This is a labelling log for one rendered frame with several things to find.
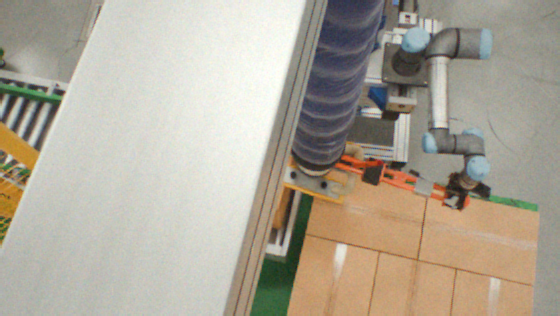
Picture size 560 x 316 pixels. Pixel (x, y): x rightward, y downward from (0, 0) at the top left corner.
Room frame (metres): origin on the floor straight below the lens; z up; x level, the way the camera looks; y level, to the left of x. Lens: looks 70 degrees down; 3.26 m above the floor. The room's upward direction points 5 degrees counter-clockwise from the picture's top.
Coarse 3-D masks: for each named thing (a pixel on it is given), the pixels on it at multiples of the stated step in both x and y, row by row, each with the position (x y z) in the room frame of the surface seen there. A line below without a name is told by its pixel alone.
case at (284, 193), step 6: (288, 162) 0.85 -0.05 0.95; (294, 162) 0.91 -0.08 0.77; (282, 186) 0.73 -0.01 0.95; (282, 192) 0.70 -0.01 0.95; (288, 192) 0.79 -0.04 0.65; (282, 198) 0.69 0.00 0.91; (288, 198) 0.78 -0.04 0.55; (282, 204) 0.68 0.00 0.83; (276, 210) 0.62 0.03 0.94; (282, 210) 0.67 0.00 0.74; (276, 216) 0.62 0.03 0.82; (282, 216) 0.67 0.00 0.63; (276, 222) 0.62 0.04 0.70; (276, 228) 0.62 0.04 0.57
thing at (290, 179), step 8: (288, 168) 0.76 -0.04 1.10; (296, 168) 0.76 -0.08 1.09; (288, 176) 0.73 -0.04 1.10; (296, 176) 0.72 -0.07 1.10; (288, 184) 0.69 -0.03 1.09; (296, 184) 0.69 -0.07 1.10; (320, 184) 0.68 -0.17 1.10; (328, 184) 0.68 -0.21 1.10; (336, 184) 0.67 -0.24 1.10; (344, 184) 0.67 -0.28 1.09; (304, 192) 0.65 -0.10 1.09; (312, 192) 0.65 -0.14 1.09; (320, 192) 0.64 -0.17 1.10; (328, 192) 0.64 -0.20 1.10; (328, 200) 0.61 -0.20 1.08; (336, 200) 0.60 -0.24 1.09
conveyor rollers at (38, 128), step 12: (12, 84) 1.64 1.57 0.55; (12, 96) 1.58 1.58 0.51; (0, 108) 1.49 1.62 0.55; (12, 108) 1.48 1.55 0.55; (36, 108) 1.48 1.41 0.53; (48, 108) 1.46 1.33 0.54; (0, 120) 1.42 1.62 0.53; (12, 120) 1.40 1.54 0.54; (24, 120) 1.39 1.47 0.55; (24, 132) 1.32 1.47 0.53; (36, 132) 1.31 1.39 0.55; (48, 132) 1.30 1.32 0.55; (36, 144) 1.24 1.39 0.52; (0, 156) 1.19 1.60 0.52; (288, 204) 0.75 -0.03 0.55; (288, 216) 0.69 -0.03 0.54; (276, 240) 0.56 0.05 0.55
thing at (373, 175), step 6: (384, 162) 0.71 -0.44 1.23; (366, 168) 0.69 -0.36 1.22; (372, 168) 0.69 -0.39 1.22; (378, 168) 0.69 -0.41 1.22; (384, 168) 0.68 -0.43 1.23; (366, 174) 0.67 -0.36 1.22; (372, 174) 0.66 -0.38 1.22; (378, 174) 0.66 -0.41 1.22; (366, 180) 0.65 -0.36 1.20; (372, 180) 0.64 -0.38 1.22; (378, 180) 0.64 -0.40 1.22
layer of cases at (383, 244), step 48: (384, 192) 0.78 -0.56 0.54; (432, 192) 0.75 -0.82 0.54; (336, 240) 0.54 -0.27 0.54; (384, 240) 0.52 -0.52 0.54; (432, 240) 0.49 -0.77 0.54; (480, 240) 0.47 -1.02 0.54; (528, 240) 0.45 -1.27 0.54; (336, 288) 0.29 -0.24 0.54; (384, 288) 0.27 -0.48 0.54; (432, 288) 0.25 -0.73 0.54; (480, 288) 0.23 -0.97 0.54; (528, 288) 0.21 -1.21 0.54
